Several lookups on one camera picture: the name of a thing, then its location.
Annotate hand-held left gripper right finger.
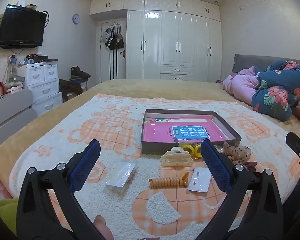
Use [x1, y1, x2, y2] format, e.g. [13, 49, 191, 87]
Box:
[201, 139, 284, 240]

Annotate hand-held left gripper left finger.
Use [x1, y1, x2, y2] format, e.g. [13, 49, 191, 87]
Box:
[16, 139, 102, 240]

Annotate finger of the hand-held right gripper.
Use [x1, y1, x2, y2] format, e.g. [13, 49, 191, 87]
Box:
[286, 131, 300, 161]

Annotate white earring card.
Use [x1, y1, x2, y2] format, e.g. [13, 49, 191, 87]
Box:
[187, 168, 212, 193]

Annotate spotted beige scrunchie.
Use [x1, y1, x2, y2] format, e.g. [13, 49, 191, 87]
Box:
[222, 141, 252, 164]

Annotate maroon hair clip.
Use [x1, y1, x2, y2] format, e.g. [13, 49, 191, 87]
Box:
[244, 161, 258, 172]

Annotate cream hair claw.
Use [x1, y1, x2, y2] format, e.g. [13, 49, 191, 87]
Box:
[160, 147, 195, 167]

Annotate orange spiral hair clip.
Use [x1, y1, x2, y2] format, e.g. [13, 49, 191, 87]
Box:
[149, 172, 190, 188]

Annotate shallow cardboard box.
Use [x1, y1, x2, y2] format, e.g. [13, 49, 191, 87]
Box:
[141, 109, 242, 155]

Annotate person's left hand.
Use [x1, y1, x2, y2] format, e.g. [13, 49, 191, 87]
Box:
[93, 215, 114, 240]

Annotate clear plastic packet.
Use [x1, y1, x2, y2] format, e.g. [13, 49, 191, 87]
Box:
[105, 160, 137, 192]

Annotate orange and white blanket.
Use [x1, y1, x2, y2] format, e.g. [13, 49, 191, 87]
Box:
[9, 94, 300, 240]

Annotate blue floral quilt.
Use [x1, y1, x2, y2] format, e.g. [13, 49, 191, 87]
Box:
[252, 60, 300, 123]

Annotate pink quilt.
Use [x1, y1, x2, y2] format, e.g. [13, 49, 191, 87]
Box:
[222, 66, 265, 108]

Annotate white drawer cabinet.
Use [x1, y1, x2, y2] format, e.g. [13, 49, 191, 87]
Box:
[17, 61, 63, 116]

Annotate pile of dark clothes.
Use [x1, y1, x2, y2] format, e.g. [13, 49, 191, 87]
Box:
[70, 66, 91, 81]

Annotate green cloth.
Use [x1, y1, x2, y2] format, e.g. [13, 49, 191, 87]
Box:
[0, 197, 19, 236]

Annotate grey headboard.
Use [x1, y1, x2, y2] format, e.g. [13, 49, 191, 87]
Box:
[232, 54, 300, 85]

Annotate bed with yellow sheet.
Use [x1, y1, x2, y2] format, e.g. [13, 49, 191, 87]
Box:
[0, 79, 300, 205]

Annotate white door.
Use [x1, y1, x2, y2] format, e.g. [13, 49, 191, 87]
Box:
[97, 20, 127, 83]

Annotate black set-top box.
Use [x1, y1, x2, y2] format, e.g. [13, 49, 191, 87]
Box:
[34, 55, 58, 63]

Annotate hanging bags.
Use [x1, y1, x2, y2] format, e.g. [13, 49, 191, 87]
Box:
[101, 26, 125, 50]

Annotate white wardrobe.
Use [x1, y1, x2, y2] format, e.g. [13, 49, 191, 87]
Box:
[89, 0, 222, 82]

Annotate black television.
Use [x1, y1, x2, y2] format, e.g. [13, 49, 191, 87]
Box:
[0, 4, 47, 49]

